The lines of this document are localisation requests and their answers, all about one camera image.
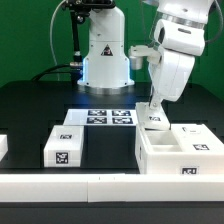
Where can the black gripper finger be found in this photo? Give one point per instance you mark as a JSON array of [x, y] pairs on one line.
[[154, 102]]

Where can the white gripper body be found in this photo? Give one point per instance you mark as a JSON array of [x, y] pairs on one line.
[[169, 77]]

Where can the white panel with tag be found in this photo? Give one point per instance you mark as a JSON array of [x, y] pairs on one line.
[[153, 118]]

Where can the white cabinet body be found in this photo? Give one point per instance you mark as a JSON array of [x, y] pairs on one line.
[[158, 153]]

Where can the white door panel with knob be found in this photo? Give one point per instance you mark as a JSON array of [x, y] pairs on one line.
[[194, 138]]

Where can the white block with two tags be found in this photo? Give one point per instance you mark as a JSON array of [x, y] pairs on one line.
[[64, 146]]

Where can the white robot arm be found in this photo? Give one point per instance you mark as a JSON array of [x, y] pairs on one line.
[[177, 38]]

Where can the white tag base sheet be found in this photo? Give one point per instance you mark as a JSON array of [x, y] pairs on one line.
[[101, 117]]

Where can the white left fence bar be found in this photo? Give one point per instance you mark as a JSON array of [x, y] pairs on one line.
[[3, 146]]

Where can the white fence bar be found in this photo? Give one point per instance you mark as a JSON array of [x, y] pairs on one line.
[[110, 188], [3, 146]]

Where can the white front fence bar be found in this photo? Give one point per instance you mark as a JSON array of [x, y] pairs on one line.
[[110, 188]]

